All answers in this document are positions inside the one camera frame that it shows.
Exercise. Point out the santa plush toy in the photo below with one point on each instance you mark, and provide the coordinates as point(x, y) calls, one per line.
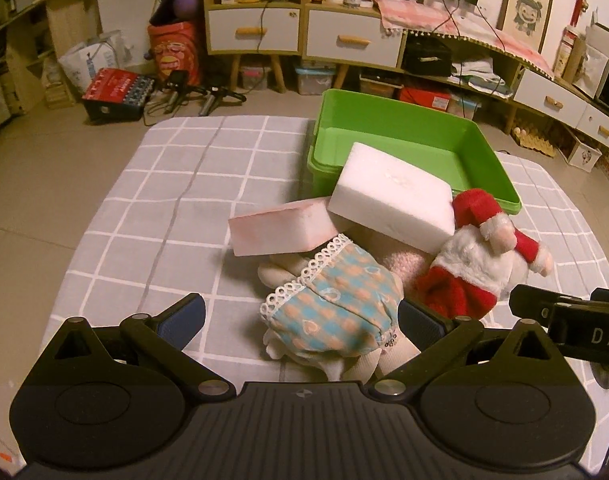
point(472, 265)

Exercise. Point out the pink foam block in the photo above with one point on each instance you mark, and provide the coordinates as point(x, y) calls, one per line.
point(279, 232)

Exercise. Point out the purple ball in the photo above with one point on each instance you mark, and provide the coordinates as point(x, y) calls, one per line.
point(189, 1)

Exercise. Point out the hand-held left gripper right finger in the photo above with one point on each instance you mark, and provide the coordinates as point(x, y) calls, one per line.
point(420, 325)

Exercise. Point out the wooden shelf unit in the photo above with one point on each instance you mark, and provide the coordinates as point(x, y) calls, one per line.
point(39, 20)

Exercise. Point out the framed cartoon picture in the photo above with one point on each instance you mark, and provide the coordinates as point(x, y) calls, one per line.
point(525, 12)

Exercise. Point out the wooden cabinet with white drawer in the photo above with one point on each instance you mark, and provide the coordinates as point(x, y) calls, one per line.
point(352, 35)
point(254, 27)

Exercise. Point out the black bag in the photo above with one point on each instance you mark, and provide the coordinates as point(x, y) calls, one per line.
point(427, 56)

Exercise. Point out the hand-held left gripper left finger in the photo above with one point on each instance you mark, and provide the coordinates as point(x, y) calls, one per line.
point(182, 321)

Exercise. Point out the pink checked cloth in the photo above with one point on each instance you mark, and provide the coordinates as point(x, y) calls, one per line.
point(409, 12)

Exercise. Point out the green plastic bin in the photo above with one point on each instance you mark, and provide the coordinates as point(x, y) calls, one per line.
point(414, 135)

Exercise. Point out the red flat box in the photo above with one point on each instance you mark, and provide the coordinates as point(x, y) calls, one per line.
point(427, 97)

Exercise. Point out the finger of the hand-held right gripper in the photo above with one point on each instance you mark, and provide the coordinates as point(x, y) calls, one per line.
point(531, 301)

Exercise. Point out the red audio mixer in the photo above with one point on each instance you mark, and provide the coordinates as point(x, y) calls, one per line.
point(117, 94)

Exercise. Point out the cream doll with checked dress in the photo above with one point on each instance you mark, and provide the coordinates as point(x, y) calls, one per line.
point(334, 305)

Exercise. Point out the grey checked tablecloth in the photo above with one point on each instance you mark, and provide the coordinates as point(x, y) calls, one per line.
point(149, 220)

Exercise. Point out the red snack bag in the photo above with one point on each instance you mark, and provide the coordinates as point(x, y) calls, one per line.
point(177, 55)

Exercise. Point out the low wooden sideboard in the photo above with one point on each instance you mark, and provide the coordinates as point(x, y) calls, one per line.
point(549, 97)

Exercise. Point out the white patterned box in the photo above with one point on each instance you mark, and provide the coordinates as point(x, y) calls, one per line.
point(583, 152)

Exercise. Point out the egg tray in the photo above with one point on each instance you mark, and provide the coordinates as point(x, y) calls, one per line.
point(534, 140)

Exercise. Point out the white foam block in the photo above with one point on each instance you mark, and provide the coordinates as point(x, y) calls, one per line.
point(397, 195)

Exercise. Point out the white plastic bag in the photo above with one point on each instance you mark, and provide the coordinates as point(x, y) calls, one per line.
point(84, 65)

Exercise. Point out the black microphone stand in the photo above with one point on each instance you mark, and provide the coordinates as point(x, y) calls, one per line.
point(204, 94)

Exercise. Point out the clear storage box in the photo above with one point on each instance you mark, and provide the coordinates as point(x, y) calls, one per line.
point(254, 79)
point(314, 79)

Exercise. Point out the pink plush toy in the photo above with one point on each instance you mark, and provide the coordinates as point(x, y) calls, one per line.
point(403, 269)

